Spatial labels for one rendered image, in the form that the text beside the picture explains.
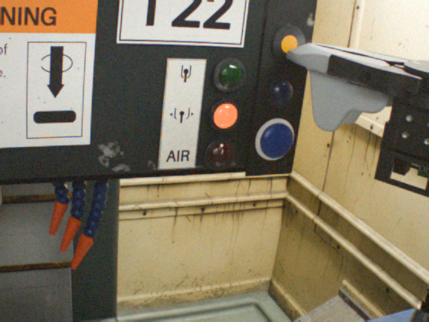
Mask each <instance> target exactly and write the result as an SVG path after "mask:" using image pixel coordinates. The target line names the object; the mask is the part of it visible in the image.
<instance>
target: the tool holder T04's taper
mask: <svg viewBox="0 0 429 322"><path fill-rule="evenodd" d="M420 308H421V303H420V304H418V305H417V306H416V308H415V310H414V313H413V314H412V315H411V318H410V320H409V321H408V322H429V311H428V312H426V311H424V310H422V309H420Z"/></svg>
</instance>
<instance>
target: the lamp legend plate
mask: <svg viewBox="0 0 429 322"><path fill-rule="evenodd" d="M205 64H206V60H195V59H173V58H168V60H167V70H166V79H165V89H164V100H163V110H162V130H161V140H160V151H159V169H187V168H195V162H196V153H197V146H198V131H199V123H200V116H201V101H202V93H203V86H204V78H205Z"/></svg>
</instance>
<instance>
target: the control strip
mask: <svg viewBox="0 0 429 322"><path fill-rule="evenodd" d="M317 3H318V2H317V0H268V2H267V11H266V17H265V22H264V37H263V43H262V49H261V54H260V64H259V71H258V76H257V92H256V98H255V104H254V115H253V120H252V127H251V138H250V143H249V150H248V156H247V166H246V173H245V176H262V175H276V174H289V173H292V171H293V163H294V158H295V154H296V145H297V140H298V136H297V135H298V130H299V125H300V117H301V113H302V108H303V99H304V94H305V89H306V76H307V72H308V70H307V69H306V67H304V66H302V65H299V64H296V63H294V62H292V61H290V60H288V59H286V57H287V53H286V52H284V51H283V49H282V41H283V40H284V38H285V37H286V36H289V35H292V36H294V37H295V39H296V42H297V47H299V46H301V45H304V44H307V43H310V44H312V41H313V29H314V24H315V20H316V19H315V16H316V8H317ZM231 63H233V64H237V65H238V66H239V67H240V68H241V71H242V78H241V81H240V83H239V84H238V85H237V86H236V87H233V88H226V87H223V86H222V85H221V83H220V81H219V73H220V71H221V69H222V68H223V66H225V65H226V64H231ZM245 77H246V70H245V67H244V65H243V64H242V63H241V61H239V60H238V59H236V58H233V57H228V58H225V59H223V60H222V61H220V62H219V63H218V64H217V65H216V67H214V70H213V73H212V80H213V83H214V85H215V86H216V87H217V89H219V90H221V91H223V92H225V93H230V92H234V91H236V90H237V89H239V88H240V87H241V86H242V84H243V83H244V80H245ZM281 81H288V82H290V83H291V84H292V86H293V96H292V98H291V99H290V101H288V102H287V103H285V104H278V103H275V102H274V100H273V97H272V93H273V89H274V87H275V86H276V85H277V84H278V83H280V82H281ZM223 104H231V105H233V106H234V107H235V109H236V111H237V118H236V120H235V122H234V123H233V124H232V125H231V126H229V127H228V128H225V129H224V128H220V127H219V126H218V125H217V124H216V123H215V122H214V113H215V112H216V110H217V109H218V108H219V107H220V106H221V105H223ZM240 117H241V109H240V107H239V105H238V104H237V103H236V102H235V101H234V100H232V99H229V98H224V99H220V100H218V101H217V102H214V103H213V104H212V105H211V107H210V109H209V111H208V122H209V124H210V125H211V128H212V129H213V130H216V131H218V132H221V133H225V132H228V131H230V130H233V129H234V127H235V126H236V125H237V123H238V121H239V119H240ZM274 123H283V124H285V125H286V126H288V127H289V128H290V129H291V131H292V133H293V145H292V146H291V148H290V150H289V151H288V152H287V154H286V155H285V156H283V157H281V158H278V159H271V158H268V157H267V156H265V155H264V153H263V152H262V151H261V148H260V137H261V135H262V133H263V132H264V131H265V129H266V128H268V127H269V126H270V125H272V124H274ZM219 143H226V144H228V145H229V146H230V147H231V149H232V157H231V160H230V162H229V163H228V164H226V165H224V166H214V165H213V164H211V162H210V159H209V155H210V152H211V149H212V148H213V147H214V146H216V145H218V144H219ZM235 155H236V149H235V145H234V144H233V143H232V142H231V141H230V140H229V139H227V138H223V137H222V138H217V139H214V140H212V141H211V142H210V143H209V144H208V145H207V146H206V148H205V151H204V161H205V163H206V165H207V166H208V167H209V168H211V169H213V170H223V169H226V168H227V167H229V166H230V165H231V164H232V163H233V161H234V158H235Z"/></svg>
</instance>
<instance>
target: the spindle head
mask: <svg viewBox="0 0 429 322"><path fill-rule="evenodd" d="M119 3H120V0H98V6H97V27H96V32H95V48H94V58H93V83H92V105H91V111H90V145H69V146H23V147H1V148H0V185H11V184H19V185H22V184H34V183H46V182H70V181H75V182H83V181H96V180H109V179H135V178H149V177H162V176H188V175H202V174H216V173H243V172H246V166H247V156H248V150H249V143H250V138H251V127H252V120H253V115H254V104H255V98H256V92H257V76H258V71H259V64H260V54H261V49H262V43H263V37H264V22H265V14H266V9H267V0H249V1H248V7H247V17H246V23H247V24H246V29H245V36H244V46H243V47H230V46H213V45H196V44H186V45H180V44H148V43H146V44H133V43H119V44H117V43H116V38H117V20H118V18H119ZM168 58H173V59H195V60H206V64H205V78H204V86H203V93H202V101H201V116H200V123H199V131H198V146H197V153H196V162H195V168H187V169H159V151H160V140H161V130H162V110H163V100H164V89H165V79H166V70H167V60H168ZM225 58H236V59H238V60H239V61H241V63H242V64H243V65H244V67H245V70H246V77H245V80H244V83H243V84H242V86H241V87H240V88H239V89H237V90H236V91H234V92H230V93H225V92H223V91H221V90H219V89H217V87H216V86H215V85H214V83H213V80H212V73H213V70H214V68H215V67H216V65H217V64H218V63H219V62H220V61H222V60H223V59H225ZM224 98H229V99H232V100H234V101H235V102H236V103H237V104H238V105H239V107H240V109H241V117H240V119H239V121H238V123H237V125H236V126H235V127H234V129H233V130H230V131H228V132H225V133H221V132H218V131H216V130H213V129H212V128H211V125H210V124H209V122H208V111H209V109H210V107H211V105H212V104H213V103H214V102H217V101H218V100H220V99H224ZM222 137H223V138H227V139H229V140H230V141H231V142H232V143H233V144H234V145H235V149H236V155H235V158H234V161H233V163H232V164H231V165H230V166H229V167H227V168H226V169H223V170H213V169H211V168H209V167H208V166H207V165H206V163H205V161H204V151H205V148H206V146H207V145H208V144H209V143H210V142H211V141H212V140H214V139H217V138H222Z"/></svg>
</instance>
